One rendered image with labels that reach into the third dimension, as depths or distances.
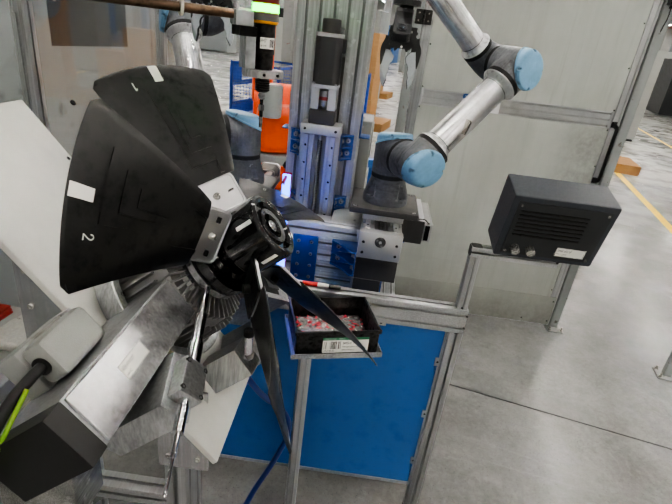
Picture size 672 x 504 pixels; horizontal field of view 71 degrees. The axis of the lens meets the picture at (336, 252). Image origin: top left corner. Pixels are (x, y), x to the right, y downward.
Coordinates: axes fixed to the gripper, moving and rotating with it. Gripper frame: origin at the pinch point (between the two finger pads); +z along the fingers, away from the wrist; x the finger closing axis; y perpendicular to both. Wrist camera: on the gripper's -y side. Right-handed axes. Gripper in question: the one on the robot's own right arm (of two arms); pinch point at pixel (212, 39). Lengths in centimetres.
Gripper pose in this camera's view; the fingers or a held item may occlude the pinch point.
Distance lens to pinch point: 142.4
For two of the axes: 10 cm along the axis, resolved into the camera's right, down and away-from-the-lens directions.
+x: -9.9, -1.3, 0.3
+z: -1.1, 9.0, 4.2
